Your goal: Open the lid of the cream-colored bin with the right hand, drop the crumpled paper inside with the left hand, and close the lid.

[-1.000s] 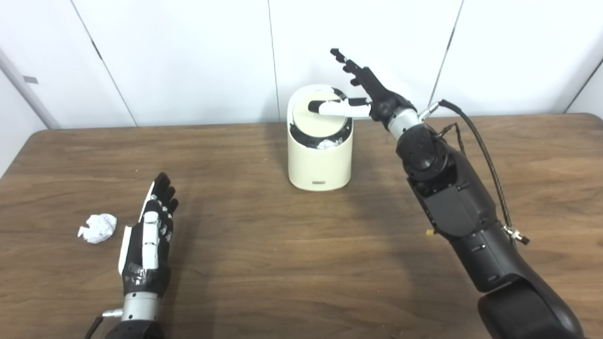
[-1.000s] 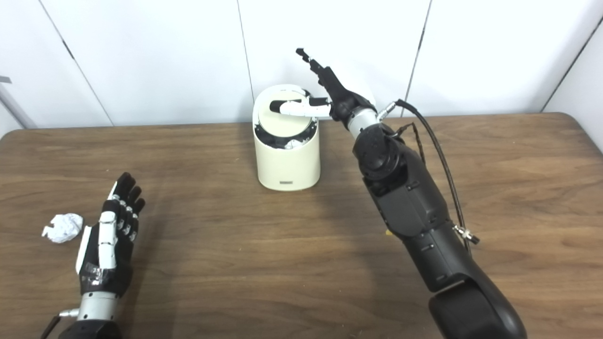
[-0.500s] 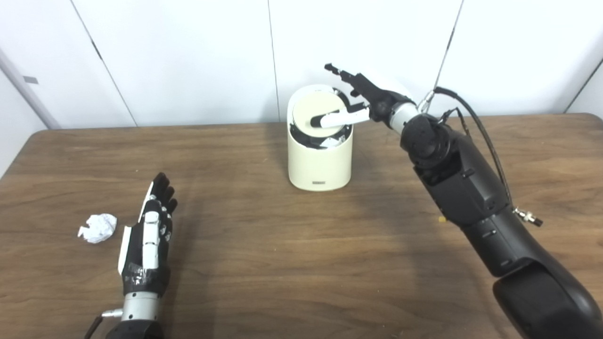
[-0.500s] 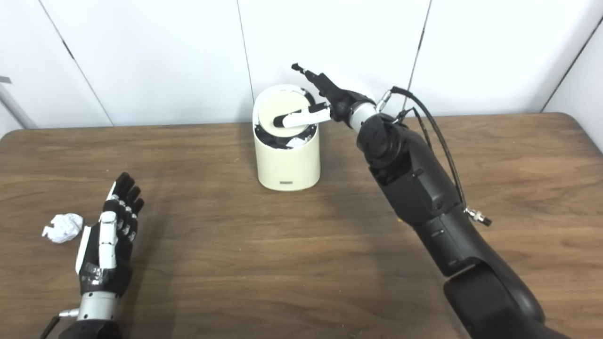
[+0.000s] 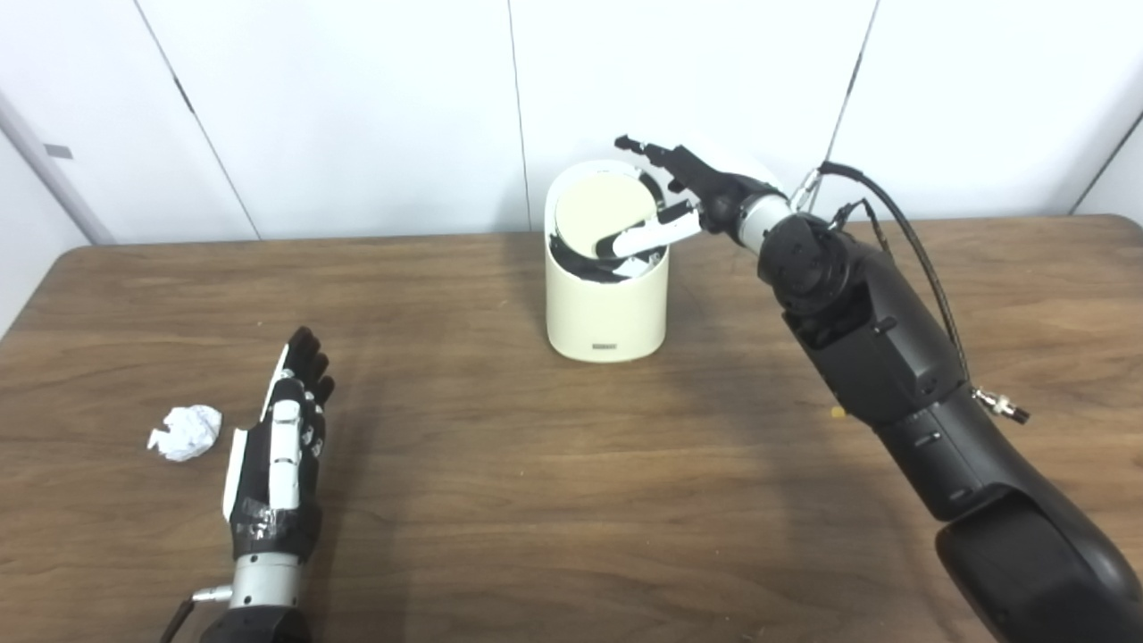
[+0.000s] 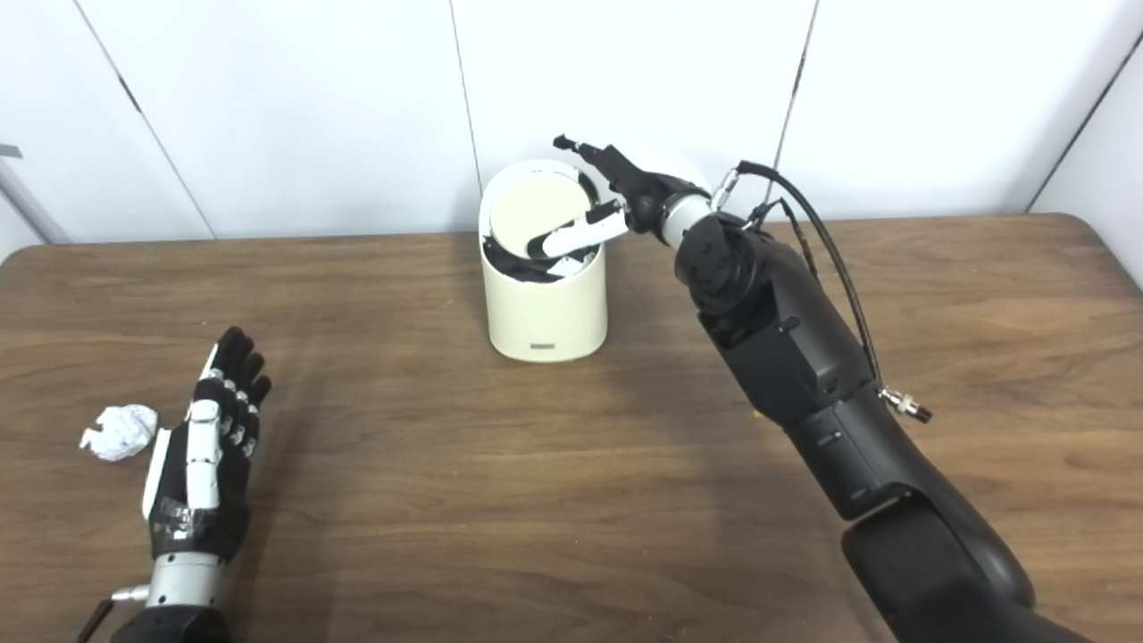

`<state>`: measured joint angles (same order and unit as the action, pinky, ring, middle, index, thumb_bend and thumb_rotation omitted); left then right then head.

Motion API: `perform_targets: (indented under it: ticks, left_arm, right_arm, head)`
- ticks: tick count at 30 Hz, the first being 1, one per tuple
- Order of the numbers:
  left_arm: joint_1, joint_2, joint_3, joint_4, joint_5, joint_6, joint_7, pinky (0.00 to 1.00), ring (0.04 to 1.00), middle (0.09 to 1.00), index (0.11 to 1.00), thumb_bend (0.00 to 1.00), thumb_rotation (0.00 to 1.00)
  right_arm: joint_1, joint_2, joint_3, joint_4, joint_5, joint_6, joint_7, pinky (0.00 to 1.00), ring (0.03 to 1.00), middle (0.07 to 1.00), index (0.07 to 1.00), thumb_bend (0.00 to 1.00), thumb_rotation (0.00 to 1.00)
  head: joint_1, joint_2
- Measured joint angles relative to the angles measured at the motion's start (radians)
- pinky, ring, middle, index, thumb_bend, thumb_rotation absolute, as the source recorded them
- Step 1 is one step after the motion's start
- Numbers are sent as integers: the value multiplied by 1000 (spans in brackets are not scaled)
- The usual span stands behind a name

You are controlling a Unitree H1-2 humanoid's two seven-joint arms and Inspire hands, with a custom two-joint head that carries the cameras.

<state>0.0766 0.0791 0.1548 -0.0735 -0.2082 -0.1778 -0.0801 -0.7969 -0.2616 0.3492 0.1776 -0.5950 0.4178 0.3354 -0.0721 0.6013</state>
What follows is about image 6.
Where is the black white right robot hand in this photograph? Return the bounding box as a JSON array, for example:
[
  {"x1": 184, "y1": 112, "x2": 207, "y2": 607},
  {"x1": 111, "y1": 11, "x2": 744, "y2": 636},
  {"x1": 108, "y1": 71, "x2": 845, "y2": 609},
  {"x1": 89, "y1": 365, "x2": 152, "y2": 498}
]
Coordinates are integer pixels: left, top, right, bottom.
[{"x1": 527, "y1": 134, "x2": 715, "y2": 278}]

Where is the white paper ball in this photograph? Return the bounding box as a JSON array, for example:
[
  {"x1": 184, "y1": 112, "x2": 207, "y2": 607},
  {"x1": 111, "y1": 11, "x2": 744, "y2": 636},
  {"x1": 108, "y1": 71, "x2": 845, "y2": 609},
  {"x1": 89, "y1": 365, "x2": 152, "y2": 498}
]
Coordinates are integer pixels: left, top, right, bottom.
[{"x1": 79, "y1": 404, "x2": 160, "y2": 462}]

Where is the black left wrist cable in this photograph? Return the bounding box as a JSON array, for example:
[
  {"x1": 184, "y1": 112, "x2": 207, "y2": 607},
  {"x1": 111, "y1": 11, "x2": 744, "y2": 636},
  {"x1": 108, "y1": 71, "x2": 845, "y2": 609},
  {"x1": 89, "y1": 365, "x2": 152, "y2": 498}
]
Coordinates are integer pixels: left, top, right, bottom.
[{"x1": 76, "y1": 585, "x2": 151, "y2": 643}]

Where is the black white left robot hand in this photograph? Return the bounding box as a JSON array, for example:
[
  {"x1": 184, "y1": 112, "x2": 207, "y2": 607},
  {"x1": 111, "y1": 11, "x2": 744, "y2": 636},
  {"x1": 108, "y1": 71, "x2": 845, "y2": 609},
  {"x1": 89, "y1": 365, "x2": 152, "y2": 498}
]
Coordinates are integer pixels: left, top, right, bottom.
[{"x1": 141, "y1": 326, "x2": 273, "y2": 564}]

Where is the gray wall corner strip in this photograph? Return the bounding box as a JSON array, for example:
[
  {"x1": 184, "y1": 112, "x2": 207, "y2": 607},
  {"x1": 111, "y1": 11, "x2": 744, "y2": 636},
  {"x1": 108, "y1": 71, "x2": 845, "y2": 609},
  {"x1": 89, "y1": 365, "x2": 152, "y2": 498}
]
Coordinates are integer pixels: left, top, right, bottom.
[{"x1": 0, "y1": 161, "x2": 71, "y2": 245}]

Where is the cream-colored bin body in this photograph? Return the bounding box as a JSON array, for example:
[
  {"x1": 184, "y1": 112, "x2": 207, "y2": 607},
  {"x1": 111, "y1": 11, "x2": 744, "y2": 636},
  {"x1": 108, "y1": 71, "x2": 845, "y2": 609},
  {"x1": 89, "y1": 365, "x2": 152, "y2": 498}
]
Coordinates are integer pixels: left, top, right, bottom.
[{"x1": 479, "y1": 159, "x2": 610, "y2": 363}]

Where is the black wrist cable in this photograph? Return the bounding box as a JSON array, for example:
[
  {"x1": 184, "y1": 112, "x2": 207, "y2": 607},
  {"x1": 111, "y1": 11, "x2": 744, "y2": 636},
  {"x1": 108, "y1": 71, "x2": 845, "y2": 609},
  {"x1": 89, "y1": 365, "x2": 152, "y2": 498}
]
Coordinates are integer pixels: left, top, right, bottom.
[
  {"x1": 76, "y1": 585, "x2": 151, "y2": 643},
  {"x1": 712, "y1": 161, "x2": 934, "y2": 425}
]

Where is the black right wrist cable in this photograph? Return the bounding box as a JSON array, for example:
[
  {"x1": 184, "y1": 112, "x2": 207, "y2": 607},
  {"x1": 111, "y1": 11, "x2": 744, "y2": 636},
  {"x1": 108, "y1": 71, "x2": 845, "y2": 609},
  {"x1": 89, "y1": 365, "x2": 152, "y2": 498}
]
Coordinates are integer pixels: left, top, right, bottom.
[{"x1": 712, "y1": 161, "x2": 934, "y2": 425}]

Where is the cream round bin lid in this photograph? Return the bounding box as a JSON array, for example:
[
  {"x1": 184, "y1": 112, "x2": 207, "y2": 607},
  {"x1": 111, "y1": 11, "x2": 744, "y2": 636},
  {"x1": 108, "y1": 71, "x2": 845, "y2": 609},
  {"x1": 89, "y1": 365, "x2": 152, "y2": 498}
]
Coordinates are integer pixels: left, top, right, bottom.
[{"x1": 488, "y1": 170, "x2": 592, "y2": 260}]

